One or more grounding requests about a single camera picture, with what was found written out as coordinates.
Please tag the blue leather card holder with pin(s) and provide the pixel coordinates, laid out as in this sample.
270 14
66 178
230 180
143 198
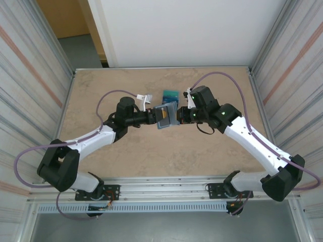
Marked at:
171 113

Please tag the blue VIP card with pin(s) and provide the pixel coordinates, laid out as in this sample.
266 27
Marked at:
170 99

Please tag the stack of coloured cards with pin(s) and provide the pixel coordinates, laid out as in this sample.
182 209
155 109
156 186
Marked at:
176 100

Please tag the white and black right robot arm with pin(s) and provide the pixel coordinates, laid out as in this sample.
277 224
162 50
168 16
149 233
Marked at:
252 141

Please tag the teal card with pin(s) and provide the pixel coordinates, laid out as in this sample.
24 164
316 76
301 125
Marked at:
171 93

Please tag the wooden door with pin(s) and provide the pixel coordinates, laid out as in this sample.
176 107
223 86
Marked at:
63 15

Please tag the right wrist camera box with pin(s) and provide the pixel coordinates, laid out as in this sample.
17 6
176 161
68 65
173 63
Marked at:
190 99

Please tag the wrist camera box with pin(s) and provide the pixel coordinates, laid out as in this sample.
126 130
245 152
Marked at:
190 99
146 99

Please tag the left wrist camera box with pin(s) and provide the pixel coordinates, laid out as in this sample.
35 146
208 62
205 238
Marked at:
146 99

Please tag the aluminium frame rail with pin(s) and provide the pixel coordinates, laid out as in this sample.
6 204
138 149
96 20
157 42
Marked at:
164 187

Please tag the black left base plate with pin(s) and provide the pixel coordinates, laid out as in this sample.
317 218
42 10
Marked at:
113 190

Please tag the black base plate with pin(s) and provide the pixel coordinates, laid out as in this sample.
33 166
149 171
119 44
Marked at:
113 190
214 190

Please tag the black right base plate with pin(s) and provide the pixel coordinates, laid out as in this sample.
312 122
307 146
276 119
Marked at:
214 190

